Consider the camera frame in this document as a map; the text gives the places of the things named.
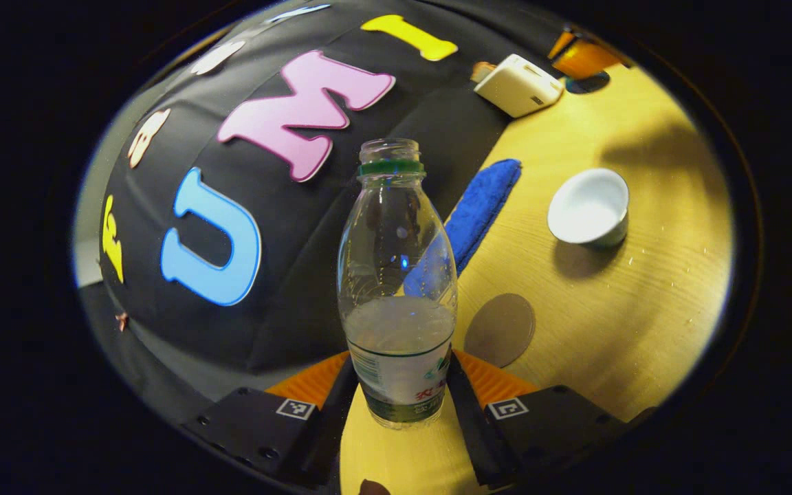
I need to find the white toaster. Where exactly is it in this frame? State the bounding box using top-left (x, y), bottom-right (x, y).
top-left (473, 54), bottom-right (565, 119)

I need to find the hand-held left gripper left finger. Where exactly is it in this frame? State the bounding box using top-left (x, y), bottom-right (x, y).
top-left (183, 352), bottom-right (362, 495)

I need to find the blue ceramic teacup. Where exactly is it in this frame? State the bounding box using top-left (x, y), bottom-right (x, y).
top-left (547, 168), bottom-right (630, 250)

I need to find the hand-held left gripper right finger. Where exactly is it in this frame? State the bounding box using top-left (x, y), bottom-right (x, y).
top-left (445, 349), bottom-right (634, 490)

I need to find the round brown coaster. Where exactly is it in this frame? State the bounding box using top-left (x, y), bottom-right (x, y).
top-left (463, 294), bottom-right (536, 369)

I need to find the black backdrop cloth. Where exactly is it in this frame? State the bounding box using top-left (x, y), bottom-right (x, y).
top-left (80, 0), bottom-right (575, 413)

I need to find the blue folded towel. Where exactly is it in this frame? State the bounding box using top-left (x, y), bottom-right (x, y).
top-left (403, 159), bottom-right (523, 298)

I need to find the clear plastic water bottle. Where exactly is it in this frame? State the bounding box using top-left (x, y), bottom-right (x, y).
top-left (338, 137), bottom-right (459, 430)

